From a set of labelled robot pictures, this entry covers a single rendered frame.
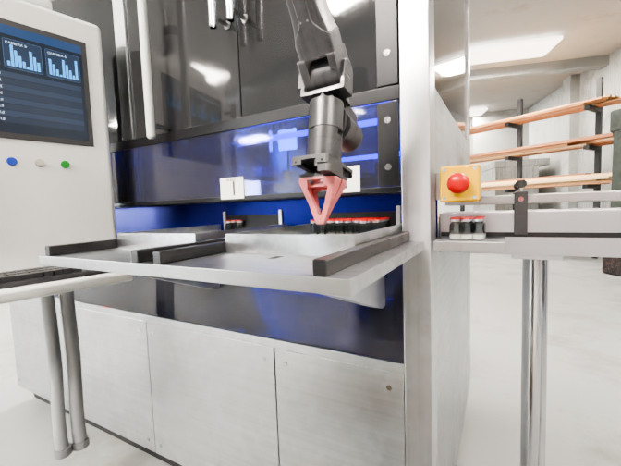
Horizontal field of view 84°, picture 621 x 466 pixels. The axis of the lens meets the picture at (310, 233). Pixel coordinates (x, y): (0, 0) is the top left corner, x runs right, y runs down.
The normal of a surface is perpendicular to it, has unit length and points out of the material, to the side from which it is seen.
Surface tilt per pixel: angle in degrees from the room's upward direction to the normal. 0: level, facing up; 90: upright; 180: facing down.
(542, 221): 90
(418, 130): 90
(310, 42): 124
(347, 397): 90
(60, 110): 90
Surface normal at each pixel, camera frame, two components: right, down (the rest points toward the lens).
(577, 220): -0.49, 0.08
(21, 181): 0.76, 0.02
